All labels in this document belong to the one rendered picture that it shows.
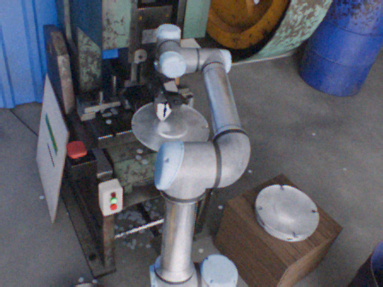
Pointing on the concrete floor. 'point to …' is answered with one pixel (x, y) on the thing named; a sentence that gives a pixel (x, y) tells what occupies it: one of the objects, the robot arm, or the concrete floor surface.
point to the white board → (51, 147)
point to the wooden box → (266, 267)
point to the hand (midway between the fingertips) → (163, 118)
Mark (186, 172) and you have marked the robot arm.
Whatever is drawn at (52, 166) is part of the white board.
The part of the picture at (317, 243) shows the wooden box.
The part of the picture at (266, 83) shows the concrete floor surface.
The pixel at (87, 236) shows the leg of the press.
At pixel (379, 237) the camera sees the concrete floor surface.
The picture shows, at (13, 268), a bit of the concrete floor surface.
